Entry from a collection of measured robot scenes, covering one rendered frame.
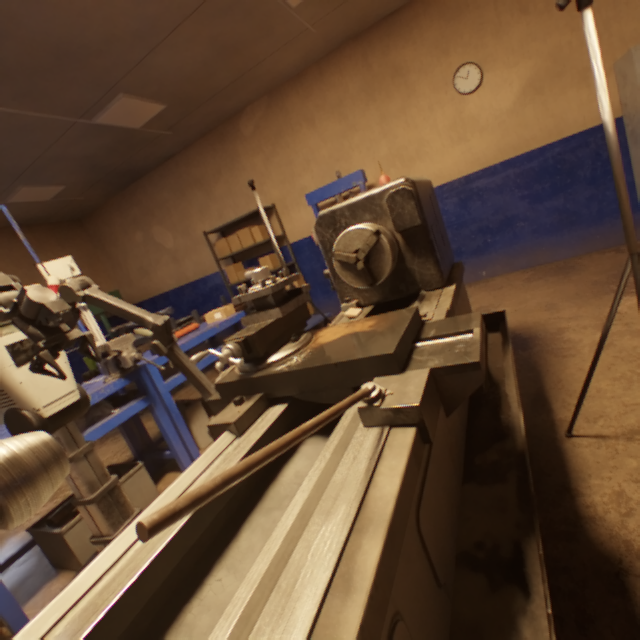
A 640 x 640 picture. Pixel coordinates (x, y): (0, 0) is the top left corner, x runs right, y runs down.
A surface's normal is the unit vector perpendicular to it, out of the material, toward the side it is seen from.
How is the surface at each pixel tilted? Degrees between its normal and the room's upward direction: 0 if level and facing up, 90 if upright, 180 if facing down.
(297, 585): 0
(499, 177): 90
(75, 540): 90
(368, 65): 90
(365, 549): 0
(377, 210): 90
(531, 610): 0
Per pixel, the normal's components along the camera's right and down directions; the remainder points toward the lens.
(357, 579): -0.34, -0.92
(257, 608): 0.41, -0.78
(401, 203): -0.37, 0.32
